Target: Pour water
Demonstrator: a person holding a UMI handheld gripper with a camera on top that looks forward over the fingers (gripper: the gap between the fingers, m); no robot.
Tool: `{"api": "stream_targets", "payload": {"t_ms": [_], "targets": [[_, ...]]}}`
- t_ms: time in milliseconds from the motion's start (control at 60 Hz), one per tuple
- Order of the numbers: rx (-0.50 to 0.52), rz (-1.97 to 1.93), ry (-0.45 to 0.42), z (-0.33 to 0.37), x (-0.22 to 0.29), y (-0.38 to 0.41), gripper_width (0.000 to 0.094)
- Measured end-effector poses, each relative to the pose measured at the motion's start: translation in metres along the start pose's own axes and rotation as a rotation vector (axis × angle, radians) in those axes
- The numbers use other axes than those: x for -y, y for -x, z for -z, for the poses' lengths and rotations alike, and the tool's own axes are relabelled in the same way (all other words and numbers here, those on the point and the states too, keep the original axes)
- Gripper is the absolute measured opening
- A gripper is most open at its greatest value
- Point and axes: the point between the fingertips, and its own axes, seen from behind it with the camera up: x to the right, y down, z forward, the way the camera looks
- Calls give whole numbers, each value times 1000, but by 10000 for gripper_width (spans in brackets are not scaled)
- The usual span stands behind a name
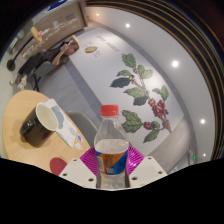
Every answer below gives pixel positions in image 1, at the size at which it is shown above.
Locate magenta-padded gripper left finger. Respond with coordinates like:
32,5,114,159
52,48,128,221
57,146,99,190

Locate person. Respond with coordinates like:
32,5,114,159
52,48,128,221
9,34,81,91

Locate clear red-capped drink bottle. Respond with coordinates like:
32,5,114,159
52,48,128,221
93,104,130,190

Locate black mug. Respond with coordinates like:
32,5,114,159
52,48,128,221
19,102,60,149

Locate coffee branch wall mural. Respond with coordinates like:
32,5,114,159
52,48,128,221
68,26,185,156

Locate blue wall poster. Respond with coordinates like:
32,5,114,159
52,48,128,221
45,0,69,12

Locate flat round red coaster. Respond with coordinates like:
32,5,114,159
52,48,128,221
49,157,68,177

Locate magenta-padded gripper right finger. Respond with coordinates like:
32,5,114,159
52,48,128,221
125,145,168,190

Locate recessed ceiling lights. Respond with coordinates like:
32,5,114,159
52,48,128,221
94,12,207,158

